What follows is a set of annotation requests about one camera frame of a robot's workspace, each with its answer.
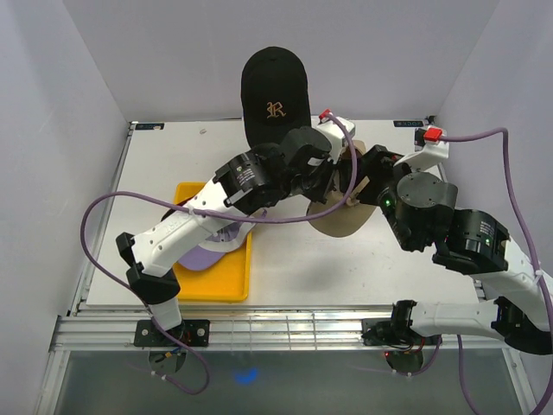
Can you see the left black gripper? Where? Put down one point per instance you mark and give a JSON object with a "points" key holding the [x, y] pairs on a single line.
{"points": [[319, 194]]}

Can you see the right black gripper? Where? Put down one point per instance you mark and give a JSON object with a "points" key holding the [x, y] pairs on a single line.
{"points": [[378, 165]]}

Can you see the beige baseball cap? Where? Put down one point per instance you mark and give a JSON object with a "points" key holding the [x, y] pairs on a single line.
{"points": [[348, 218]]}

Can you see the black cap gold R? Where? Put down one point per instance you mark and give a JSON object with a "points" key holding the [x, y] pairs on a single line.
{"points": [[274, 95]]}

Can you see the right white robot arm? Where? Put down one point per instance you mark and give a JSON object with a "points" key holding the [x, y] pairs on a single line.
{"points": [[420, 210]]}

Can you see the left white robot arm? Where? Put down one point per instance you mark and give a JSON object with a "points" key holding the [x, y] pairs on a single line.
{"points": [[301, 164]]}

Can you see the purple baseball cap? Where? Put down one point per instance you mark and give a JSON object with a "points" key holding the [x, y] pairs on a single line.
{"points": [[214, 248]]}

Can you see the yellow plastic tray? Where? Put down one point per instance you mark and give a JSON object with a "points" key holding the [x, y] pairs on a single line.
{"points": [[226, 281]]}

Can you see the black cap in tray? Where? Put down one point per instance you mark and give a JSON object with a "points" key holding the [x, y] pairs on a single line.
{"points": [[172, 211]]}

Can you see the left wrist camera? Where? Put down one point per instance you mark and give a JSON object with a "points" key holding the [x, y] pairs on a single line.
{"points": [[331, 127]]}

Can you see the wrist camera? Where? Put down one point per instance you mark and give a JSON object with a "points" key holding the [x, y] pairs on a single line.
{"points": [[331, 127], [430, 149]]}

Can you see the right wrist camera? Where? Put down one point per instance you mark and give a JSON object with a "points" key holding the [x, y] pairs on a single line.
{"points": [[430, 149]]}

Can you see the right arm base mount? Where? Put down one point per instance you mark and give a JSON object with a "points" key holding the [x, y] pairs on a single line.
{"points": [[382, 332]]}

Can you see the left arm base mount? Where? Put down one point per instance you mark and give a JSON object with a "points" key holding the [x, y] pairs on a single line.
{"points": [[193, 333]]}

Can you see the aluminium frame rail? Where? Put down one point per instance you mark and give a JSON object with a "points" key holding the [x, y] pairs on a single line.
{"points": [[267, 360]]}

